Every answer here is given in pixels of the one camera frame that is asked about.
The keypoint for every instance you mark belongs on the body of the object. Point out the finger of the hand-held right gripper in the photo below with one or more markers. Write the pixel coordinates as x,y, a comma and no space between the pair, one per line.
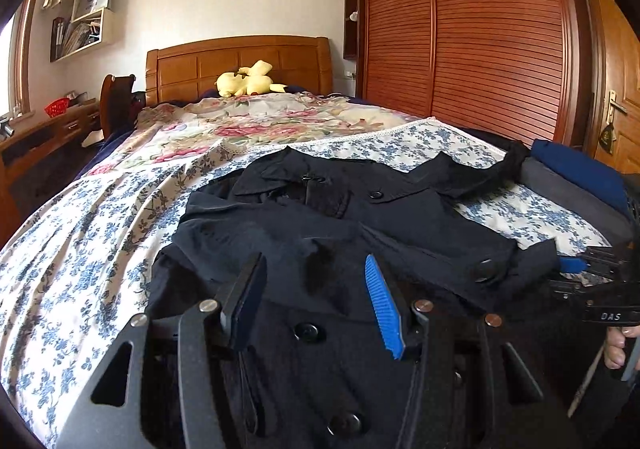
575,288
572,265

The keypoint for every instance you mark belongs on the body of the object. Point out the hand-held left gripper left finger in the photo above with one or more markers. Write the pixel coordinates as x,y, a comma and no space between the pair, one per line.
247,301

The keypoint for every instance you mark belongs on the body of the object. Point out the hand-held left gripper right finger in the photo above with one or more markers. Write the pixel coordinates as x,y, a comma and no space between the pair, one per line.
382,304

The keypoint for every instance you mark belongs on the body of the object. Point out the black coat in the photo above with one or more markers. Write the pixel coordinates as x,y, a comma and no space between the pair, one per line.
320,229

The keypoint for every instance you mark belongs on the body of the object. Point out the person's right hand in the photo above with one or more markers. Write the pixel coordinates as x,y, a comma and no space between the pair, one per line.
616,349

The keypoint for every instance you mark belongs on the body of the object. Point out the folded grey cloth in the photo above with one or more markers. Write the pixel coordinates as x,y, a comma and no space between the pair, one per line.
565,201

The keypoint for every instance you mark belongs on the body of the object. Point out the folded blue cloth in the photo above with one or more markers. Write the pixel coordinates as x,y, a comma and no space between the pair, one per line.
585,169

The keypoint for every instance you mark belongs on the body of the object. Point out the dark key tag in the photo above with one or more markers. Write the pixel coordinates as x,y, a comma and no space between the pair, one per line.
608,135

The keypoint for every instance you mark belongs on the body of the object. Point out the blue floral bed sheet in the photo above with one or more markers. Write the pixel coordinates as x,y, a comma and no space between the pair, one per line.
85,254

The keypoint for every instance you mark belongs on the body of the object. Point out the pink floral quilt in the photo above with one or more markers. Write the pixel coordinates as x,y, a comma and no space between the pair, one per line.
240,129

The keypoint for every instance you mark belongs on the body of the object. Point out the wooden door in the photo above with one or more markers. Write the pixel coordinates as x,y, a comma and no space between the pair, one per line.
617,54

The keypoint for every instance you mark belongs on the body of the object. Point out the yellow plush toy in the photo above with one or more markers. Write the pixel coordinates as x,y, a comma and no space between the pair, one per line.
240,81

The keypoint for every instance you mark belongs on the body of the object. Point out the white paper sheet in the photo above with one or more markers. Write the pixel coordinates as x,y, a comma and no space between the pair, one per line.
94,139

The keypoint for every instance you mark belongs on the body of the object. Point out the wooden headboard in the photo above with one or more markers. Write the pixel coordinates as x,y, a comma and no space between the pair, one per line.
200,69

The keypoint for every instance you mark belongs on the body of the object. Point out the wooden chair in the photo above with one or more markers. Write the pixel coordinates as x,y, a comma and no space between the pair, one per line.
114,104

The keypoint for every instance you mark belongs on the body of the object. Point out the wooden louvred wardrobe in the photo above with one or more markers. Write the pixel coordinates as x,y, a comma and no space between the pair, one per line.
480,39

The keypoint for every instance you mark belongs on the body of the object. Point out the wooden desk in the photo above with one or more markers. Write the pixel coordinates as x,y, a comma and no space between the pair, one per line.
40,144

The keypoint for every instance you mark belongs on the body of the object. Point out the red basket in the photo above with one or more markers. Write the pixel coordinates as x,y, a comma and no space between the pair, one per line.
57,106

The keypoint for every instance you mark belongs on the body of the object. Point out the grey metal gadget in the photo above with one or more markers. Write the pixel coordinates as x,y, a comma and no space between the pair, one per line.
6,125

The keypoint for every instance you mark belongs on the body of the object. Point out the white wall shelf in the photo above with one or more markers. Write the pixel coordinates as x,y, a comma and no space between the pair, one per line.
92,19

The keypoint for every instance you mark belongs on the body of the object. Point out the wooden window frame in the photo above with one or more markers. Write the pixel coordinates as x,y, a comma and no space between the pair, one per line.
22,49

